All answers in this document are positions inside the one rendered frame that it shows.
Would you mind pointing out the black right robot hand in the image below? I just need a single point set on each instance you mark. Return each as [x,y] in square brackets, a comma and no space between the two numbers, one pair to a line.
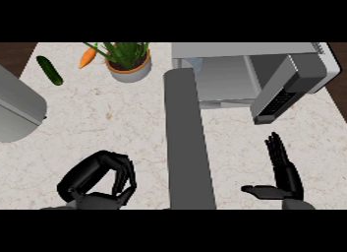
[287,178]

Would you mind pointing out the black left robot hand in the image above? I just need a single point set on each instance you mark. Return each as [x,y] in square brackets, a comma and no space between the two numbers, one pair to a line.
[86,174]

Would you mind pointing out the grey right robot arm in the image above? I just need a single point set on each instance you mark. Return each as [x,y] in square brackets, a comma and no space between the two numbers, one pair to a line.
[297,205]

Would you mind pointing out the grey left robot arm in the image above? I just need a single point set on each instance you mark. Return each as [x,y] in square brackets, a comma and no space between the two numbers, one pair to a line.
[96,202]

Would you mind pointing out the grey open microwave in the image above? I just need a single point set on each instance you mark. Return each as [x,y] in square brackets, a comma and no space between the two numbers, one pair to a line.
[287,78]

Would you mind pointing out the rounded grey appliance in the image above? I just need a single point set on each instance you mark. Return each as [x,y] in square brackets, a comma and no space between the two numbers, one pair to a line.
[9,105]

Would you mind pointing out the green cucumber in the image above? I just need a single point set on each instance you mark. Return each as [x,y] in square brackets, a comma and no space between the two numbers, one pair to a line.
[49,70]

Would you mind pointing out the potted green plant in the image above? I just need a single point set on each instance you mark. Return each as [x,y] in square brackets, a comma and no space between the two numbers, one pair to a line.
[129,65]

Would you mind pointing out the orange carrot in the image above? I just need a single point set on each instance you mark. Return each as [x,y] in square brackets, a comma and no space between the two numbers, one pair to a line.
[86,58]

